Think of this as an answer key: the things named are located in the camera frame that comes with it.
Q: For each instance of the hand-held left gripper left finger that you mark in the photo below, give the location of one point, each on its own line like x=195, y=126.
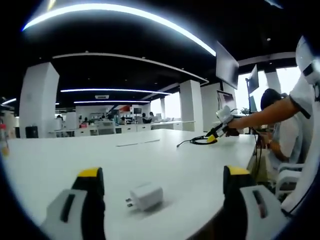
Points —
x=75, y=215

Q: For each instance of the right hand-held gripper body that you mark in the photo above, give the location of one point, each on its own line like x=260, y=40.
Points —
x=225, y=115

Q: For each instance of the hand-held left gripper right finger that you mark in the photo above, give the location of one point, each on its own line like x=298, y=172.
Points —
x=250, y=215

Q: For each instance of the white charger adapter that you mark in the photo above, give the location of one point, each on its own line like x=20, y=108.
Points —
x=147, y=197

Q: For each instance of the white desk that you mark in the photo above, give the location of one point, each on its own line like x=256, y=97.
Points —
x=75, y=155

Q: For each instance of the person's right hand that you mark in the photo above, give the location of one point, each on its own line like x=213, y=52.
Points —
x=232, y=132

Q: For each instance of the lit display screen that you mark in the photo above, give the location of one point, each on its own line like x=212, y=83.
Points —
x=226, y=100

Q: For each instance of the narrow white pillar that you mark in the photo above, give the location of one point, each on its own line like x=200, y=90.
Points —
x=191, y=105

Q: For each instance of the small dark hanging monitor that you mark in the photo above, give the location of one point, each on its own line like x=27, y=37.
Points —
x=253, y=78

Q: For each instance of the black tripod stand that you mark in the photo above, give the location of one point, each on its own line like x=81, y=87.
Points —
x=258, y=152

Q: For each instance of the large dark hanging monitor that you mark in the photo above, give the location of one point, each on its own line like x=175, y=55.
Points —
x=226, y=65

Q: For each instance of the white plastic chair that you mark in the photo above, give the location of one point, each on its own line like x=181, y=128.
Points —
x=290, y=175

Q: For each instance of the row of white office desks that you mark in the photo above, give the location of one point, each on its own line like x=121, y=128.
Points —
x=140, y=128

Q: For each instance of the person's white shirt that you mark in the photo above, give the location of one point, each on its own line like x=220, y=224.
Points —
x=302, y=100

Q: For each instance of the grey mesh office chair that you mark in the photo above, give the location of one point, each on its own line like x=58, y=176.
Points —
x=106, y=128

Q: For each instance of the black bin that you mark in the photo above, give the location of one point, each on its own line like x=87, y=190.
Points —
x=31, y=132

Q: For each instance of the white worn chest device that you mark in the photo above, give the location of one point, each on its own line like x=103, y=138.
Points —
x=306, y=55

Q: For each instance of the red-capped bottle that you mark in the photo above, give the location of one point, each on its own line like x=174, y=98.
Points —
x=3, y=140

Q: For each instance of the ceiling light strip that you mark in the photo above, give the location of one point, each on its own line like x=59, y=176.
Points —
x=112, y=101
x=115, y=90

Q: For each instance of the ceiling air vent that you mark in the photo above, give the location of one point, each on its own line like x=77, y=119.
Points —
x=102, y=96

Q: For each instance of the wide white pillar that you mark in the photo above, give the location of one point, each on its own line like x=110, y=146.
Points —
x=38, y=100

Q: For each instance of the long curved ceiling light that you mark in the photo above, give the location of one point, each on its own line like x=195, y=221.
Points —
x=112, y=8

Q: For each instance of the red and blue wall graphic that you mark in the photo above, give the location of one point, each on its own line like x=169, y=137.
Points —
x=122, y=109

